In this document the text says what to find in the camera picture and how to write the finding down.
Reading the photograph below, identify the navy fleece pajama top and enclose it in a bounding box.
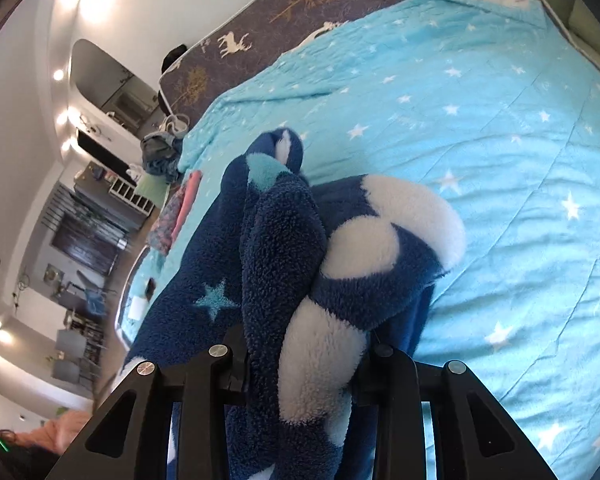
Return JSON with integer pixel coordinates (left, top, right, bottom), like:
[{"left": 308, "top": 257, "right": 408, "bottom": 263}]
[{"left": 112, "top": 127, "right": 468, "bottom": 480}]

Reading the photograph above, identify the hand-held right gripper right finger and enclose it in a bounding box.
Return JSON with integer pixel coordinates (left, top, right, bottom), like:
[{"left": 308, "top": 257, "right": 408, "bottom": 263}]
[{"left": 352, "top": 342, "right": 558, "bottom": 480}]

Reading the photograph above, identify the person's left forearm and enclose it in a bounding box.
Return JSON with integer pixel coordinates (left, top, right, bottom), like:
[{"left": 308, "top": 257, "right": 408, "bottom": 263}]
[{"left": 17, "top": 410, "right": 93, "bottom": 453}]

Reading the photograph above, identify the blue chair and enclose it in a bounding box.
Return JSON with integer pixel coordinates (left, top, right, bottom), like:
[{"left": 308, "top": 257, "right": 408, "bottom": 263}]
[{"left": 82, "top": 287, "right": 108, "bottom": 318}]

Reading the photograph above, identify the dark deer print mattress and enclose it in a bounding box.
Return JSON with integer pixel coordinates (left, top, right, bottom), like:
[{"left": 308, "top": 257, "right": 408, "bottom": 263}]
[{"left": 157, "top": 0, "right": 541, "bottom": 116}]

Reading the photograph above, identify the white cubby shelf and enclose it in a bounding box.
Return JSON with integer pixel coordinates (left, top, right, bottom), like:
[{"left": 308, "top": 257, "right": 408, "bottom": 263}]
[{"left": 107, "top": 180, "right": 156, "bottom": 218}]

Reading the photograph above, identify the turquoise star blanket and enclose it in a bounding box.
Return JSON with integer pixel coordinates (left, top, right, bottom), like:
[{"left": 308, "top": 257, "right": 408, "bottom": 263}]
[{"left": 125, "top": 0, "right": 600, "bottom": 480}]

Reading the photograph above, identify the folded floral cloth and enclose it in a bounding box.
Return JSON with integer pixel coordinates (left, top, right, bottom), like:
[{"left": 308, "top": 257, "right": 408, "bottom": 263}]
[{"left": 147, "top": 185, "right": 186, "bottom": 256}]

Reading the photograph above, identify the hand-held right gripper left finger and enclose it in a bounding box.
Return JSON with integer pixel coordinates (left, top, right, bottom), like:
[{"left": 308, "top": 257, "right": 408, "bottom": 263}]
[{"left": 45, "top": 325, "right": 251, "bottom": 480}]

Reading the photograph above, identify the pile of dark clothes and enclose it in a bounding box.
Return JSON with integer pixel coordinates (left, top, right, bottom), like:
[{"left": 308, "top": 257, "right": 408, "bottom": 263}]
[{"left": 140, "top": 130, "right": 186, "bottom": 181}]

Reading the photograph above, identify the arched wall mirror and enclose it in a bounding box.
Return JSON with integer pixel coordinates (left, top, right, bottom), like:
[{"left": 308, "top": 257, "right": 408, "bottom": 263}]
[{"left": 70, "top": 39, "right": 161, "bottom": 141}]

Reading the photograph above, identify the folded pink cloth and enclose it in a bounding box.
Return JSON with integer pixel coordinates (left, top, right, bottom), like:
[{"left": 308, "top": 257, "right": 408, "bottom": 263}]
[{"left": 172, "top": 170, "right": 203, "bottom": 246}]

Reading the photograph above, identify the black object on mattress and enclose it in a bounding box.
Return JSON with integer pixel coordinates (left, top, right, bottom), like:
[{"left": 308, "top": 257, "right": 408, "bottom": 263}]
[{"left": 161, "top": 44, "right": 188, "bottom": 73}]

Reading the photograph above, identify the green pillow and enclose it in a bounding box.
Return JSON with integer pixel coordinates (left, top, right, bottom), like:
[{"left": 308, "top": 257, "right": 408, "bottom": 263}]
[{"left": 132, "top": 172, "right": 171, "bottom": 206}]

